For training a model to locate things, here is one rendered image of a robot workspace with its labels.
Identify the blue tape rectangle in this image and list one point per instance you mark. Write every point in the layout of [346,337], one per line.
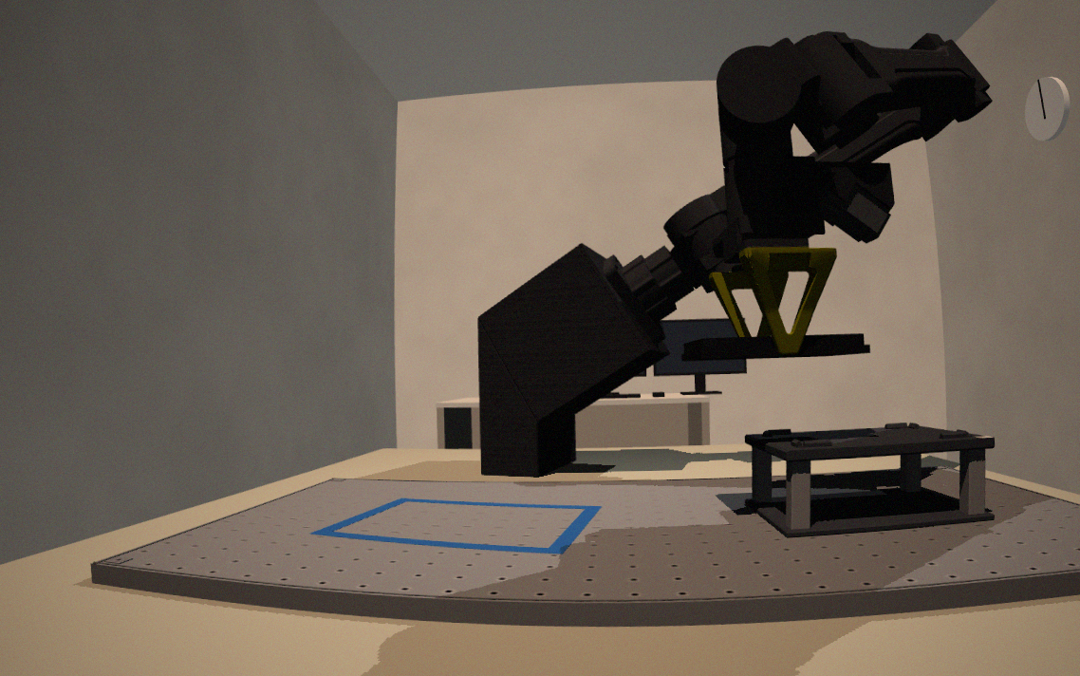
[559,546]

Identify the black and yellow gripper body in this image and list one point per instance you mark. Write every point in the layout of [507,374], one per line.
[749,191]

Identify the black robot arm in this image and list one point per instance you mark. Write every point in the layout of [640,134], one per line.
[758,89]

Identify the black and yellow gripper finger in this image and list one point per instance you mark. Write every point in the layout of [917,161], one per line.
[724,282]
[817,262]

